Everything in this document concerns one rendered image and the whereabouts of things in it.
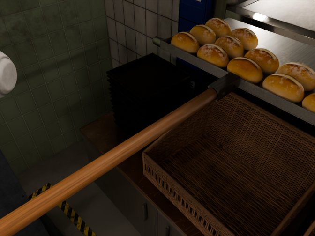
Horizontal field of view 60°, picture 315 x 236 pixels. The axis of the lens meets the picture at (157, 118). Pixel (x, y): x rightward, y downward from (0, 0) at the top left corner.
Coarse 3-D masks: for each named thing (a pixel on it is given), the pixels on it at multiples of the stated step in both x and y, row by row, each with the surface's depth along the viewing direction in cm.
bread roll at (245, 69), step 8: (232, 64) 71; (240, 64) 69; (248, 64) 68; (256, 64) 68; (232, 72) 71; (240, 72) 69; (248, 72) 68; (256, 72) 68; (248, 80) 69; (256, 80) 68
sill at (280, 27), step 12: (228, 12) 109; (240, 12) 107; (252, 12) 107; (252, 24) 103; (264, 24) 100; (276, 24) 98; (288, 24) 98; (288, 36) 95; (300, 36) 92; (312, 36) 91
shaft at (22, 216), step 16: (208, 96) 62; (176, 112) 57; (192, 112) 59; (160, 128) 54; (128, 144) 50; (144, 144) 52; (96, 160) 48; (112, 160) 48; (80, 176) 45; (96, 176) 46; (48, 192) 43; (64, 192) 43; (32, 208) 41; (48, 208) 42; (0, 224) 39; (16, 224) 39
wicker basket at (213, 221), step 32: (192, 128) 130; (224, 128) 130; (256, 128) 118; (288, 128) 108; (160, 160) 124; (192, 160) 127; (224, 160) 127; (256, 160) 121; (288, 160) 110; (192, 192) 114; (224, 192) 114; (256, 192) 114; (288, 192) 113; (256, 224) 103; (288, 224) 103
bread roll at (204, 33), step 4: (192, 28) 87; (196, 28) 85; (200, 28) 84; (204, 28) 83; (208, 28) 84; (192, 32) 86; (196, 32) 84; (200, 32) 84; (204, 32) 83; (208, 32) 83; (212, 32) 83; (196, 36) 84; (200, 36) 84; (204, 36) 83; (208, 36) 83; (212, 36) 83; (200, 40) 84; (204, 40) 83; (208, 40) 83; (212, 40) 83; (216, 40) 84; (200, 44) 85; (204, 44) 84
